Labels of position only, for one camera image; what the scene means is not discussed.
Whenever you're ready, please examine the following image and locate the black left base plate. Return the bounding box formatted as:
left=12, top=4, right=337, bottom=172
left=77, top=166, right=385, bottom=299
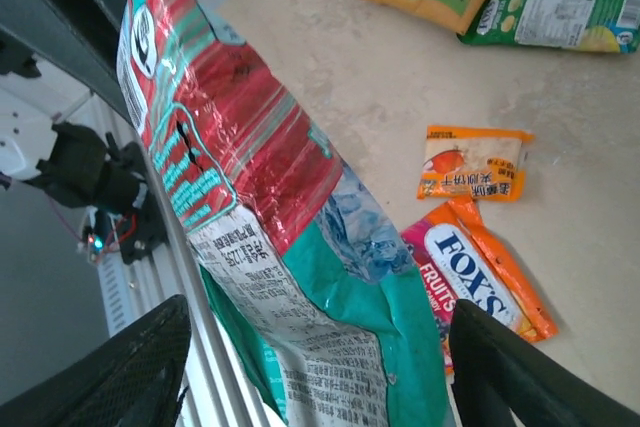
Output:
left=117, top=211, right=174, bottom=267

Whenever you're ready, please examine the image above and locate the red and teal snack bag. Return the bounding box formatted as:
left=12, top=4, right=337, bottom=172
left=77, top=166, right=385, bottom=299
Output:
left=115, top=0, right=454, bottom=427

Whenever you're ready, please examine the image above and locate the green Fox's candy bag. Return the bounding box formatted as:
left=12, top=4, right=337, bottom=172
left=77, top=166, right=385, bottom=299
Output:
left=457, top=0, right=640, bottom=55

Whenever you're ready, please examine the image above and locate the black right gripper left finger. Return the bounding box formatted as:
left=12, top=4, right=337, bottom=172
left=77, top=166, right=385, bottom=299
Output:
left=0, top=294, right=193, bottom=427

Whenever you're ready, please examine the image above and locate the black controller box with wires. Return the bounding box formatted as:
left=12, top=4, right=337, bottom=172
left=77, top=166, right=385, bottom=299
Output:
left=74, top=211, right=139, bottom=266

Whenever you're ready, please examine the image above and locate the perforated cable duct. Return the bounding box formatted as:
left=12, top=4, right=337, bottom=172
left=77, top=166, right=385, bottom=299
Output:
left=97, top=256, right=139, bottom=341

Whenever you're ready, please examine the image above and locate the small orange cracker packet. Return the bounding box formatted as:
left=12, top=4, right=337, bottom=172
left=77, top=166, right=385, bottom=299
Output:
left=416, top=125, right=535, bottom=203

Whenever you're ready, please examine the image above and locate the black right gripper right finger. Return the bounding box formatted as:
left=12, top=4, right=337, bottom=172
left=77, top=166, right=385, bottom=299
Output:
left=449, top=298, right=640, bottom=427

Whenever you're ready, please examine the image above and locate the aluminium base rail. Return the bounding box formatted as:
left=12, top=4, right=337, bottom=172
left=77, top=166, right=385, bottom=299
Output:
left=92, top=91, right=289, bottom=427

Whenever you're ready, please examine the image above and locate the Fox's fruits candy bag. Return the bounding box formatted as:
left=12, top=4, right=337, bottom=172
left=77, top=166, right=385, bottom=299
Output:
left=399, top=196, right=560, bottom=376

